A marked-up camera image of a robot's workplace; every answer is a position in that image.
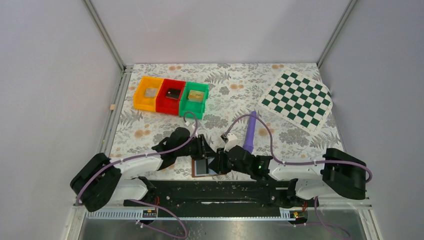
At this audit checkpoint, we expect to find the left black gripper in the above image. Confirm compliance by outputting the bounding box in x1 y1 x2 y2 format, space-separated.
176 133 216 161

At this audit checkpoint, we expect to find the brown leather card holder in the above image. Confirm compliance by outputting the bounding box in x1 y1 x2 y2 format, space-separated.
191 157 224 178

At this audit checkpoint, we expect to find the black credit card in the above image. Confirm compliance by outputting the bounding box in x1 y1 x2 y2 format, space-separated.
194 159 209 176
165 88 181 100

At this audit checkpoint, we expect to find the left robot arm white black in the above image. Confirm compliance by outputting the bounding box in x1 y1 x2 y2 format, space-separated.
69 127 216 212

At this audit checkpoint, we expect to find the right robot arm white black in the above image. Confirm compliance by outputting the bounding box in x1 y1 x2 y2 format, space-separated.
208 145 372 206

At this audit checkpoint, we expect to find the gold card in green bin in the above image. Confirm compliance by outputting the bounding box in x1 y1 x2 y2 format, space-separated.
187 89 205 103

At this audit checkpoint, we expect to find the grey card in yellow bin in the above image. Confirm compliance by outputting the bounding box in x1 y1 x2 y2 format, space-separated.
144 87 158 98

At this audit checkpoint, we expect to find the floral table mat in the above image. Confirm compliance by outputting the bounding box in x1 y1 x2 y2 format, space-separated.
106 63 343 160

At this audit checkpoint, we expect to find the green plastic bin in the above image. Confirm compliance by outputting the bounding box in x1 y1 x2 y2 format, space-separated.
178 81 209 120

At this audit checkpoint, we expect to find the red plastic bin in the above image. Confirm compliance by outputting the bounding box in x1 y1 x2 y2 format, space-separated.
156 78 186 116

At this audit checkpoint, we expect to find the green white checkered board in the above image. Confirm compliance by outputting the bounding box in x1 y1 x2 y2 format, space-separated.
258 68 333 136

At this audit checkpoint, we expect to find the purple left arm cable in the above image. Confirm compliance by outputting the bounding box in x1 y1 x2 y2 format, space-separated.
75 111 200 206

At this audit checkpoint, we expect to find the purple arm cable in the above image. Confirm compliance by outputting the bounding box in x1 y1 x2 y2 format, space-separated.
221 113 374 239
75 111 200 206

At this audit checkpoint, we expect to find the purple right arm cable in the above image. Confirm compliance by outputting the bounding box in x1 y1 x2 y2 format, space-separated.
221 113 374 239

